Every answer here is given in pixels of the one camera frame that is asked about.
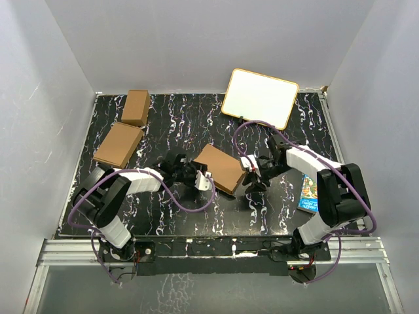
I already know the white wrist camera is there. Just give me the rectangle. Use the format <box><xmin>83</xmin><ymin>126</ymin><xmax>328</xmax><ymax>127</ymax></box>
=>
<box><xmin>240</xmin><ymin>154</ymin><xmax>260</xmax><ymax>175</ymax></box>
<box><xmin>194</xmin><ymin>170</ymin><xmax>213</xmax><ymax>191</ymax></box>

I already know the blue treehouse book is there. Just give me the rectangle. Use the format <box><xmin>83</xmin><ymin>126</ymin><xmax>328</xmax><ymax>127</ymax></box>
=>
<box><xmin>297</xmin><ymin>175</ymin><xmax>318</xmax><ymax>214</ymax></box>

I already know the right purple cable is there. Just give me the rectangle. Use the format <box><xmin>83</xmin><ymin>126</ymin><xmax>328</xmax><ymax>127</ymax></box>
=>
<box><xmin>234</xmin><ymin>120</ymin><xmax>378</xmax><ymax>285</ymax></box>

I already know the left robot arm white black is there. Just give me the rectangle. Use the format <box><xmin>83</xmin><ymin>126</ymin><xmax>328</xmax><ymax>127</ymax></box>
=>
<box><xmin>72</xmin><ymin>152</ymin><xmax>212</xmax><ymax>261</ymax></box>

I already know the aluminium frame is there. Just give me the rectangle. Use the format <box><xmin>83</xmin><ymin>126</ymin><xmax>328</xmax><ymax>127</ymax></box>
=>
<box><xmin>24</xmin><ymin>237</ymin><xmax>404</xmax><ymax>313</ymax></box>

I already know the folded cardboard box upright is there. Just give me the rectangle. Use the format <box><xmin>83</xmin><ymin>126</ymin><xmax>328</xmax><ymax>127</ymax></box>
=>
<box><xmin>121</xmin><ymin>90</ymin><xmax>151</xmax><ymax>127</ymax></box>

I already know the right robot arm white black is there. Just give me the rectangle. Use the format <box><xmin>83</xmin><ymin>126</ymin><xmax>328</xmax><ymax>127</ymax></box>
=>
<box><xmin>240</xmin><ymin>135</ymin><xmax>369</xmax><ymax>260</ymax></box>

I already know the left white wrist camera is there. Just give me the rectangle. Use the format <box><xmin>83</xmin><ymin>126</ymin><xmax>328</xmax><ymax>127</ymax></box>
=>
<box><xmin>194</xmin><ymin>170</ymin><xmax>213</xmax><ymax>191</ymax></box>

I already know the flat cardboard box stack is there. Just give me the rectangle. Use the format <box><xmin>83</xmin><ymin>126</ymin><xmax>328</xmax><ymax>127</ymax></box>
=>
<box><xmin>93</xmin><ymin>122</ymin><xmax>143</xmax><ymax>169</ymax></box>

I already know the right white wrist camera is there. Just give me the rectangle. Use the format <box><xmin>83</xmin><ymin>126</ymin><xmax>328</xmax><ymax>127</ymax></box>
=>
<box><xmin>240</xmin><ymin>154</ymin><xmax>260</xmax><ymax>175</ymax></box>

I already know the small whiteboard with wooden frame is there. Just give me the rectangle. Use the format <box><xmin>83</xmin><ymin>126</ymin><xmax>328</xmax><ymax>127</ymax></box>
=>
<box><xmin>221</xmin><ymin>68</ymin><xmax>299</xmax><ymax>130</ymax></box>

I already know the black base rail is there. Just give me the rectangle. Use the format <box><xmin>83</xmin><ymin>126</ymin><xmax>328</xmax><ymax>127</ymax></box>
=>
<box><xmin>98</xmin><ymin>235</ymin><xmax>331</xmax><ymax>276</ymax></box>

